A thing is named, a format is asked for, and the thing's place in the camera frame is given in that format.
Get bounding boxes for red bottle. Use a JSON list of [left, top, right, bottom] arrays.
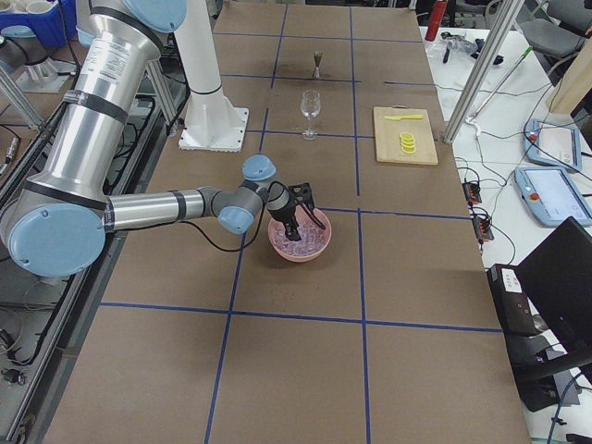
[[425, 0, 448, 42]]

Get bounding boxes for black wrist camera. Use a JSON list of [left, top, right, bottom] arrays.
[[288, 182, 315, 213]]

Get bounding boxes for bamboo cutting board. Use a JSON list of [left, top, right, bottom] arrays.
[[373, 106, 438, 166]]

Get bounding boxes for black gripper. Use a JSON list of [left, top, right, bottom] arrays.
[[270, 203, 302, 241]]

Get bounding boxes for teach pendant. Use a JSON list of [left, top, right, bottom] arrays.
[[513, 166, 591, 228], [524, 118, 582, 172]]

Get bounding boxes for clear ice cubes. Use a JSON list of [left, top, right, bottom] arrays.
[[272, 219, 327, 257]]

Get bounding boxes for near teach pendant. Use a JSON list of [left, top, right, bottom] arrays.
[[513, 166, 591, 228]]

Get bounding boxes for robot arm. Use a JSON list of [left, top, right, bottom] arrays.
[[1, 1, 299, 278]]

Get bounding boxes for yellow plastic knife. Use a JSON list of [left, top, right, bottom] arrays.
[[383, 114, 424, 121]]

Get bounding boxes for far teach pendant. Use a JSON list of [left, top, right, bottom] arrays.
[[524, 118, 582, 172]]

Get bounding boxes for grey office chair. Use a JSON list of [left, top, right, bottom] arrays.
[[520, 0, 591, 66]]

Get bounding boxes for lemon slices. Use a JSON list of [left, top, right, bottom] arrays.
[[399, 132, 416, 154]]

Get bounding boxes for black monitor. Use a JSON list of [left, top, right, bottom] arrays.
[[487, 217, 591, 412]]

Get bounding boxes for clear wine glass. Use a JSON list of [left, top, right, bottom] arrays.
[[301, 90, 321, 140]]

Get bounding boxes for aluminium frame post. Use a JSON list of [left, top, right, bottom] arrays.
[[443, 0, 524, 144]]

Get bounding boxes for steel double jigger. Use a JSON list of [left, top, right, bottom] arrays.
[[312, 51, 323, 80]]

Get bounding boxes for pink bowl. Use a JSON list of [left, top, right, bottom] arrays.
[[267, 207, 332, 263]]

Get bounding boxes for white camera post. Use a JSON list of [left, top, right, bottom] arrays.
[[175, 0, 249, 153]]

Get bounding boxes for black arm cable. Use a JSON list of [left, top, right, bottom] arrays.
[[179, 180, 329, 253]]

